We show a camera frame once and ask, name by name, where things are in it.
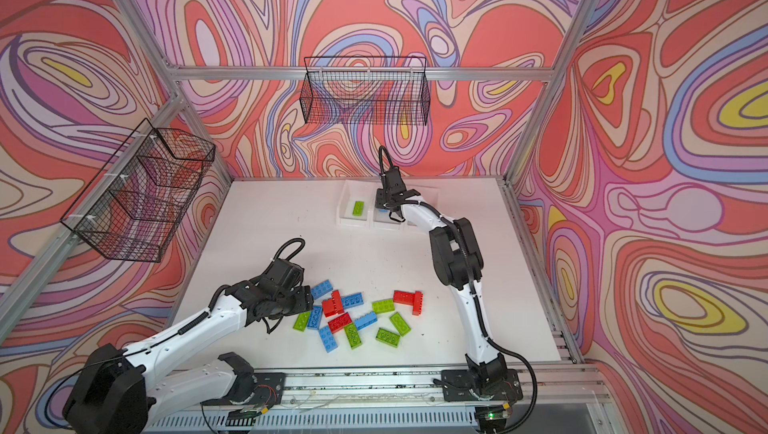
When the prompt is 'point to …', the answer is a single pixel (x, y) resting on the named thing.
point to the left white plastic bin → (347, 192)
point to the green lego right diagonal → (401, 325)
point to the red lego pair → (333, 306)
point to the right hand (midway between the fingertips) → (389, 202)
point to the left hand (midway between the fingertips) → (311, 300)
